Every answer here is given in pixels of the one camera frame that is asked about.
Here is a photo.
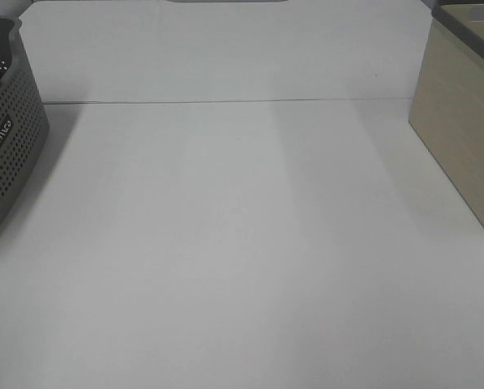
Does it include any beige fabric storage box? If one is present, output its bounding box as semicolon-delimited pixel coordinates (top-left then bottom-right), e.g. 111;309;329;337
409;1;484;228

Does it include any grey perforated plastic basket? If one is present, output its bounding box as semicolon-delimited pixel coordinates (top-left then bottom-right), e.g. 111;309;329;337
0;16;49;228

